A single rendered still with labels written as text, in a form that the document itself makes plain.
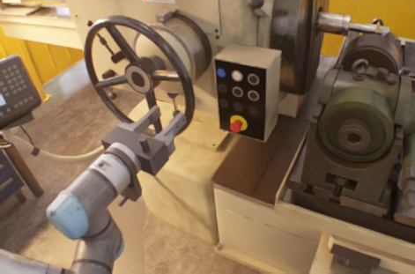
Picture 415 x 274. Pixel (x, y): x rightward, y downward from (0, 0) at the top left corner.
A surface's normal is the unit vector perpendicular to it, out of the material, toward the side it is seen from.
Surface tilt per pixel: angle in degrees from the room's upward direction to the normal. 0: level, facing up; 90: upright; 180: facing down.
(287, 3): 62
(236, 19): 90
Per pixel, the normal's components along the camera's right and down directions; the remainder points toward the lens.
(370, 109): -0.49, 0.57
